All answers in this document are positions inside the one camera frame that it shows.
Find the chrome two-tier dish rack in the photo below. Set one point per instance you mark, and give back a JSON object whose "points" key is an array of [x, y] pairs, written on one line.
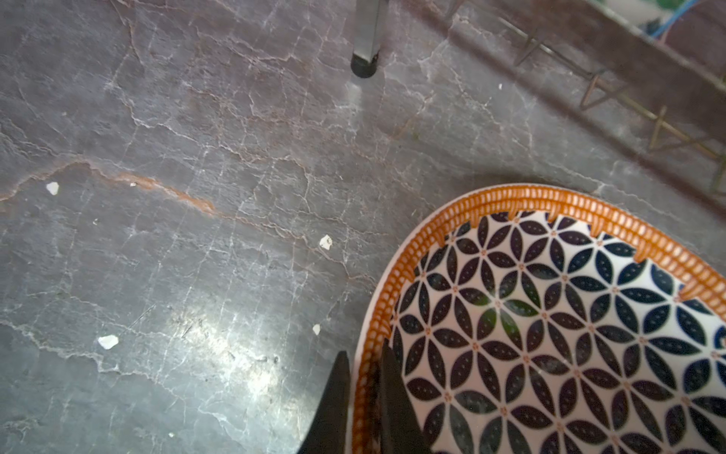
{"points": [[685, 103]]}

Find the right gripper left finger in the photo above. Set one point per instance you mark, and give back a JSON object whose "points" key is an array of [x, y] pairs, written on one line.
{"points": [[327, 433]]}

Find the patterned orange-rim plate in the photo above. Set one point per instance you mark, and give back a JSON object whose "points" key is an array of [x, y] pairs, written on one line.
{"points": [[535, 319]]}

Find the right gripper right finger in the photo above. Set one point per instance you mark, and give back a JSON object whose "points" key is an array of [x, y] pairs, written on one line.
{"points": [[400, 432]]}

